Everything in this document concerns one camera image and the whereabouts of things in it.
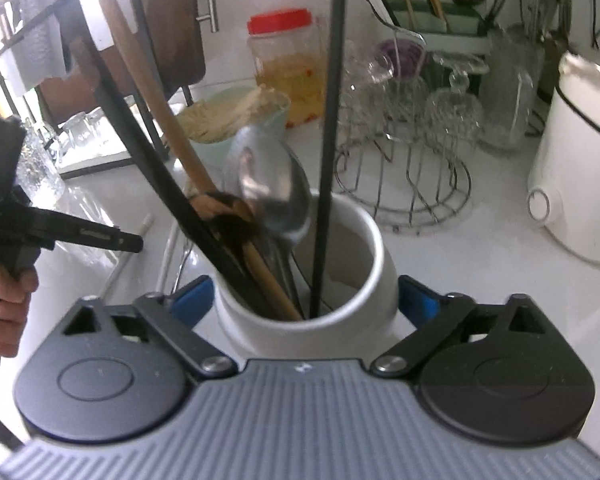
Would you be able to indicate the clear goblet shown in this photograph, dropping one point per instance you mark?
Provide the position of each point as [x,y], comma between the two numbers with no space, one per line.
[452,115]
[405,105]

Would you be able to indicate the green basket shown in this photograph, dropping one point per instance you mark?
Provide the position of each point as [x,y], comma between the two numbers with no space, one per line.
[215,152]

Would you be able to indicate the small clear glass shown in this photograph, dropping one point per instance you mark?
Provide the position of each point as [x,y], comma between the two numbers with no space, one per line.
[95,127]
[74,132]

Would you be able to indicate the patterned grey cloth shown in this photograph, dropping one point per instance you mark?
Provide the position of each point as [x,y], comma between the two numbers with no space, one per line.
[40,45]

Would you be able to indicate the wooden cutting board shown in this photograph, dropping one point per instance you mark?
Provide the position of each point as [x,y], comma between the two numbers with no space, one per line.
[175,25]

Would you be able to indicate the tall textured glass mug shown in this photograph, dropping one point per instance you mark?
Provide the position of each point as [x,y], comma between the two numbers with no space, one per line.
[42,175]

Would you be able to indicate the person's left hand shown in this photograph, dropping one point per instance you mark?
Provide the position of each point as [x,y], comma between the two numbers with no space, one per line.
[15,290]

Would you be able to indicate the copper spoon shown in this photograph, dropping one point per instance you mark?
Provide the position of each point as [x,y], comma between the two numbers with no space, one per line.
[230,225]

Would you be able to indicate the small glasses on tray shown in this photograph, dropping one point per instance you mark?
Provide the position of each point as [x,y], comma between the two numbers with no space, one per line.
[95,162]

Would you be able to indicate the clear glass tumbler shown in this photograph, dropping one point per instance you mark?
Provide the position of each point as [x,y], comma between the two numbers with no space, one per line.
[352,85]

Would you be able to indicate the white electric pot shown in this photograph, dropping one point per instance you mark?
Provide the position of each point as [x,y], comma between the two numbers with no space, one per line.
[580,170]

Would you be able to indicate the hanging kitchen utensils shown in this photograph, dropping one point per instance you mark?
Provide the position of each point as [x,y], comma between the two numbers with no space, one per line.
[535,0]

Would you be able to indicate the black metal rack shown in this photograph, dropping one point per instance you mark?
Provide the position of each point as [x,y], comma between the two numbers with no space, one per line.
[80,174]

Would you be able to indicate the purple cup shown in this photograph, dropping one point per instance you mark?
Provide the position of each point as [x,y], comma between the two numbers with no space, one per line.
[405,57]

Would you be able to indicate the metal spoon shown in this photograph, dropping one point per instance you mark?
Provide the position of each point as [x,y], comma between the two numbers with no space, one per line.
[270,185]

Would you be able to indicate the white ceramic mug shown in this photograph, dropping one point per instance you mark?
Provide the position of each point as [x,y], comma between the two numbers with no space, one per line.
[360,280]

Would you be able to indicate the dried food sticks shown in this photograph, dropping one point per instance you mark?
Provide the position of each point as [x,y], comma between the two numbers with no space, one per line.
[230,112]

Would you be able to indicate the black chopstick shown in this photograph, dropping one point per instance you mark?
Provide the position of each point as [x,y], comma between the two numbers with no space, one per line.
[330,110]
[145,160]

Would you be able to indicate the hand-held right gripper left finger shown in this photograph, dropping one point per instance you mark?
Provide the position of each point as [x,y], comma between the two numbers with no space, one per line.
[192,302]

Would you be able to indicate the glass pitcher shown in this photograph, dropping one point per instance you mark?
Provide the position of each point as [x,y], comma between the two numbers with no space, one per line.
[505,110]

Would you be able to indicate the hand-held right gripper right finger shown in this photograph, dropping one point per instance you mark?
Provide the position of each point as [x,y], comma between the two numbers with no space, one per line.
[417,305]

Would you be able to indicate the red-lidded plastic jar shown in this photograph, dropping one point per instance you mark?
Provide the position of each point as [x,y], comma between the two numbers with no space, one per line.
[285,75]

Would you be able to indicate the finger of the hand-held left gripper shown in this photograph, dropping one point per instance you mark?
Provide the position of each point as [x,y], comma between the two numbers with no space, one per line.
[105,237]

